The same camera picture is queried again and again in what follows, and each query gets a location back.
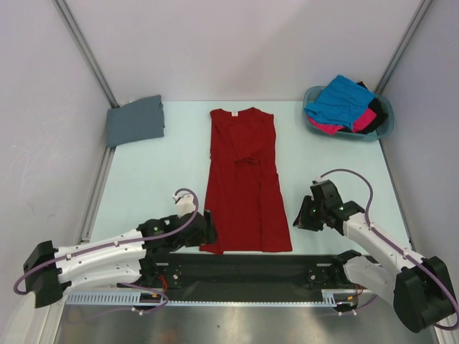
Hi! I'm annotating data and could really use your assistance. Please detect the right white cable duct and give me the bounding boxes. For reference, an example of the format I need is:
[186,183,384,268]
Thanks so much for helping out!
[321,289,359,307]

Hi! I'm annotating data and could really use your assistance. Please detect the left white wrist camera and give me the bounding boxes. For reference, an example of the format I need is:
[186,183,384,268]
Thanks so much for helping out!
[173,192,197,218]

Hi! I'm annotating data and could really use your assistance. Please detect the aluminium corner post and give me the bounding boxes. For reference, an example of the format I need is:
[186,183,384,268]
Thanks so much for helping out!
[52,0,119,108]
[374,0,435,94]

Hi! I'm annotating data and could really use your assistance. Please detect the pink t shirt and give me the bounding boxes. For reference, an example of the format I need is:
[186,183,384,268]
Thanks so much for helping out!
[306,108,377,135]

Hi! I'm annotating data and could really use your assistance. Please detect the red t shirt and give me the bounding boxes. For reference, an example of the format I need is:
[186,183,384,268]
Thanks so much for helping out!
[200,107,293,254]

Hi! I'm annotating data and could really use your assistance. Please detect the black t shirt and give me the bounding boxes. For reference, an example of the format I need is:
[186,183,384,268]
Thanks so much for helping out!
[357,97,389,135]

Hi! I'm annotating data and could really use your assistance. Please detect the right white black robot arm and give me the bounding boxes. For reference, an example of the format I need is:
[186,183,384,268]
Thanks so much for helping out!
[293,180,458,333]

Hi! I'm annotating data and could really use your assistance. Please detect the teal plastic basket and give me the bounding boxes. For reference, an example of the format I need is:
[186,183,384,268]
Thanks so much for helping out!
[303,86,394,142]

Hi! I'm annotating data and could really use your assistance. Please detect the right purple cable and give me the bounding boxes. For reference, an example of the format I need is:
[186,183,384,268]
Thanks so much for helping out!
[318,168,459,333]

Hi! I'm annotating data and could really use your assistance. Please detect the left white cable duct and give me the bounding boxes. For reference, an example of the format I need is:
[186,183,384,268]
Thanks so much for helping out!
[66,291,164,306]

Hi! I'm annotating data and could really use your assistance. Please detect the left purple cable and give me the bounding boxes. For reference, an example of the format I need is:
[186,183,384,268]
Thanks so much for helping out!
[13,187,200,320]

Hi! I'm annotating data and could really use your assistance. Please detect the purple cable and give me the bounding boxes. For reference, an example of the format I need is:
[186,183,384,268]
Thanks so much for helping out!
[318,168,459,333]
[13,187,200,320]

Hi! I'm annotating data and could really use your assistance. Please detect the left aluminium corner post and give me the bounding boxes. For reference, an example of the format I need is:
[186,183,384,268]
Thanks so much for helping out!
[52,0,119,108]

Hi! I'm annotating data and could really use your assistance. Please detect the folded grey t shirt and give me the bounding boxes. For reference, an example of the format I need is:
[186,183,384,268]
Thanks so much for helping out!
[105,95,165,148]

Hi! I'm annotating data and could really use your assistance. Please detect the right aluminium corner post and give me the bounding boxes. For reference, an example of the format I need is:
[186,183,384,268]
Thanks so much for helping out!
[374,0,435,94]

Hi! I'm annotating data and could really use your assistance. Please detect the blue t shirt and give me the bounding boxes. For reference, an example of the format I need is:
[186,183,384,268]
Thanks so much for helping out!
[304,75,375,130]

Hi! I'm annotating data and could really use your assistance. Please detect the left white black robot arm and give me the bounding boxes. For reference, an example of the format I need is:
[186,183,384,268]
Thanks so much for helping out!
[14,210,218,308]

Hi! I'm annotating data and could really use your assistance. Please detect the white cable duct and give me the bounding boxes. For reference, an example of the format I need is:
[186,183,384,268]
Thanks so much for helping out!
[66,291,164,306]
[321,289,359,307]

